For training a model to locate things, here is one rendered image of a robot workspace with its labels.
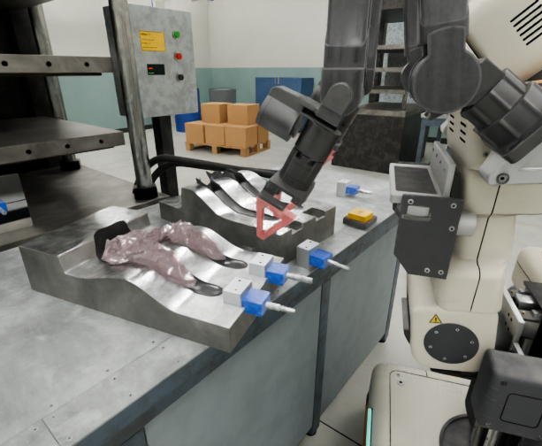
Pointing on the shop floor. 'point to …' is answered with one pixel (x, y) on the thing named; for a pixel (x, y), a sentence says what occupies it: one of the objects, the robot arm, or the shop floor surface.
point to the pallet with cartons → (227, 128)
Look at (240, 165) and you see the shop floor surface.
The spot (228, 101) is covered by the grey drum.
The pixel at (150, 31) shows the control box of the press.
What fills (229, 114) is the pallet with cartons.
